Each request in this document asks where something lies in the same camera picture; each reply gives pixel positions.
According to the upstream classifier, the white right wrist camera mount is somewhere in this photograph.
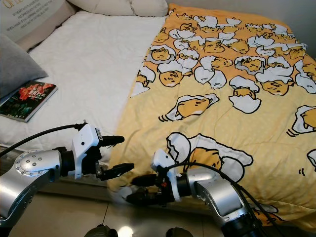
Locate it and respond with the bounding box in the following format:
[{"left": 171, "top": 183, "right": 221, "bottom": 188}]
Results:
[{"left": 152, "top": 149, "right": 180, "bottom": 203}]

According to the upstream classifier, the dark red-green cover book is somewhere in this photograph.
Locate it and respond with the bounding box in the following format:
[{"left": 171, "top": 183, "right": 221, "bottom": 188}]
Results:
[{"left": 0, "top": 81, "right": 58, "bottom": 123}]

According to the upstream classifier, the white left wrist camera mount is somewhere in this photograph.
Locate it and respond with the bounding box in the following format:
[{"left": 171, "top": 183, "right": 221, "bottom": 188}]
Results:
[{"left": 72, "top": 123, "right": 105, "bottom": 179}]

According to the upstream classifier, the white quilted mattress topper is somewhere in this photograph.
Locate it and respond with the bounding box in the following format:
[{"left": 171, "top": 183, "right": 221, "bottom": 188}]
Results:
[{"left": 0, "top": 11, "right": 171, "bottom": 154}]

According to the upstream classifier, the dark robot right foot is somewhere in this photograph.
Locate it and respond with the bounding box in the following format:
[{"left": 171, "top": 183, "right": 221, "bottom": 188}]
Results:
[{"left": 165, "top": 227, "right": 194, "bottom": 237}]

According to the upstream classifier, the small beige bolster pillow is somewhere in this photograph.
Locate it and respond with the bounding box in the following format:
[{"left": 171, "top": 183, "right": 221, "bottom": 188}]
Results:
[{"left": 130, "top": 0, "right": 169, "bottom": 18}]

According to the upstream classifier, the dark robot foot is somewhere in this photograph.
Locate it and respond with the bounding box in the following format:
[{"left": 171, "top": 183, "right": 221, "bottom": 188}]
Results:
[
  {"left": 165, "top": 227, "right": 194, "bottom": 237},
  {"left": 83, "top": 224, "right": 112, "bottom": 237}
]

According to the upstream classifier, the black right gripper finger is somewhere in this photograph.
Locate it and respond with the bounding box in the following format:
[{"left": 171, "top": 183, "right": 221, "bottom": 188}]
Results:
[
  {"left": 131, "top": 173, "right": 161, "bottom": 188},
  {"left": 124, "top": 190, "right": 162, "bottom": 207}
]

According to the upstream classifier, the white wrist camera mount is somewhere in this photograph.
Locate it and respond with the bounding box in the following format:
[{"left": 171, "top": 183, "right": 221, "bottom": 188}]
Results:
[
  {"left": 72, "top": 123, "right": 105, "bottom": 179},
  {"left": 152, "top": 149, "right": 180, "bottom": 203}
]

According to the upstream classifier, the grey printed headboard cushion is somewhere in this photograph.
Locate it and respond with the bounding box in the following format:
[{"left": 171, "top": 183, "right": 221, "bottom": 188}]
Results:
[{"left": 0, "top": 0, "right": 77, "bottom": 52}]

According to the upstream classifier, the orange egg-print blanket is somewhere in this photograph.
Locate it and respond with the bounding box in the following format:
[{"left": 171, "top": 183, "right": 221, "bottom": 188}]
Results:
[{"left": 108, "top": 4, "right": 316, "bottom": 233}]

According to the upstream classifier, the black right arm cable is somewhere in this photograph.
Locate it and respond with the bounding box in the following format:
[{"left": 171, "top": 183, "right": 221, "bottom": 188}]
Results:
[{"left": 168, "top": 162, "right": 272, "bottom": 233}]

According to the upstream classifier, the grey rectangular pillow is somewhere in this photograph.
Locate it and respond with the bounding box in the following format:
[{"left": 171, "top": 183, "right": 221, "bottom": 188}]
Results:
[{"left": 0, "top": 35, "right": 49, "bottom": 99}]

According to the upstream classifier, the large beige bolster pillow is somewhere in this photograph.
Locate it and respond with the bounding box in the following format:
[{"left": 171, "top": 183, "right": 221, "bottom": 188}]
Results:
[{"left": 67, "top": 0, "right": 141, "bottom": 18}]

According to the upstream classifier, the dark robot left foot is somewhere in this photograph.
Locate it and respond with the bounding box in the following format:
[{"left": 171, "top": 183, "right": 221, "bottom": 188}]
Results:
[{"left": 83, "top": 224, "right": 112, "bottom": 237}]

